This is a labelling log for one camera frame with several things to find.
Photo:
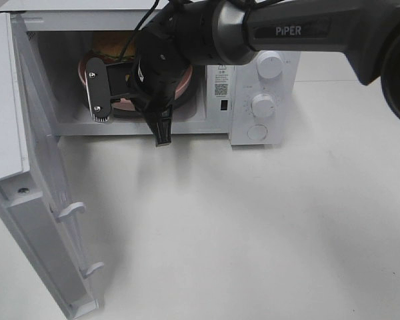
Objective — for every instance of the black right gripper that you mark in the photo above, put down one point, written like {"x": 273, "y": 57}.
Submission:
{"x": 157, "y": 70}

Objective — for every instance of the pink round plate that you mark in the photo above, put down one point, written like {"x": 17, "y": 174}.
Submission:
{"x": 124, "y": 107}

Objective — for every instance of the burger with lettuce and cheese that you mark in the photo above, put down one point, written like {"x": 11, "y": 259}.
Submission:
{"x": 109, "y": 45}

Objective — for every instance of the round door release button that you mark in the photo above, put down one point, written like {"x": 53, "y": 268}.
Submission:
{"x": 257, "y": 133}

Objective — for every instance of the white microwave door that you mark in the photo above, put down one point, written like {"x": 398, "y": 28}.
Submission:
{"x": 35, "y": 202}

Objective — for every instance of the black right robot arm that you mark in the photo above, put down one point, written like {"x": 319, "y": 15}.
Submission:
{"x": 186, "y": 33}

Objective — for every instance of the warning label with QR code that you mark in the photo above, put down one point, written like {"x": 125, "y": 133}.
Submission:
{"x": 221, "y": 80}

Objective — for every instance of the white microwave oven body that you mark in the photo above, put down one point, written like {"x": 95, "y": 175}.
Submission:
{"x": 69, "y": 38}

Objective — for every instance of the lower white timer knob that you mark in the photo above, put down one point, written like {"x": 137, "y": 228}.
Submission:
{"x": 263, "y": 106}

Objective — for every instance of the upper white power knob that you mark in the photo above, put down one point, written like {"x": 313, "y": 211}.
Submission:
{"x": 269, "y": 64}

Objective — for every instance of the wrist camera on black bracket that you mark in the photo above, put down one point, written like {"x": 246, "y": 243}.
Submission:
{"x": 106, "y": 84}

